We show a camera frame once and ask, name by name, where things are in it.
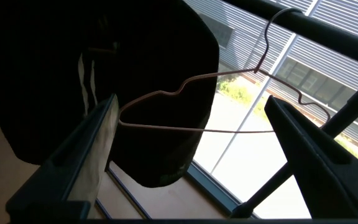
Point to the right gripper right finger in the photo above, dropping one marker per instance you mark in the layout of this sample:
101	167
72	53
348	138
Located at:
328	174

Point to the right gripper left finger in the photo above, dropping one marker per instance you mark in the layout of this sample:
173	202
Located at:
57	183

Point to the black garment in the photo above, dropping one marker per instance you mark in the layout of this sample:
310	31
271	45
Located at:
151	46

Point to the pink clothes hanger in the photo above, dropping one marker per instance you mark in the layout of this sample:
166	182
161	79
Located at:
166	127

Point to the black clothes rack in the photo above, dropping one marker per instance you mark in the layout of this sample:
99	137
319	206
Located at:
322	32

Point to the window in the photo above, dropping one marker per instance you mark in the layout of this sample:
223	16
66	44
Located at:
244	161

